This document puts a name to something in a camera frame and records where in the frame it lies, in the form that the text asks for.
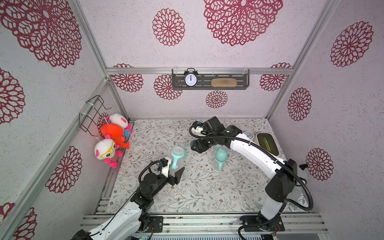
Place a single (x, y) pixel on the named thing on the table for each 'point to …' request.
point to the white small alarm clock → (249, 134)
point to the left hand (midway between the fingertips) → (178, 165)
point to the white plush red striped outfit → (106, 149)
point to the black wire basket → (86, 121)
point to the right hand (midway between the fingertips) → (196, 142)
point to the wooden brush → (223, 82)
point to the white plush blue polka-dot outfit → (120, 120)
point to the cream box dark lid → (267, 141)
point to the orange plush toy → (116, 133)
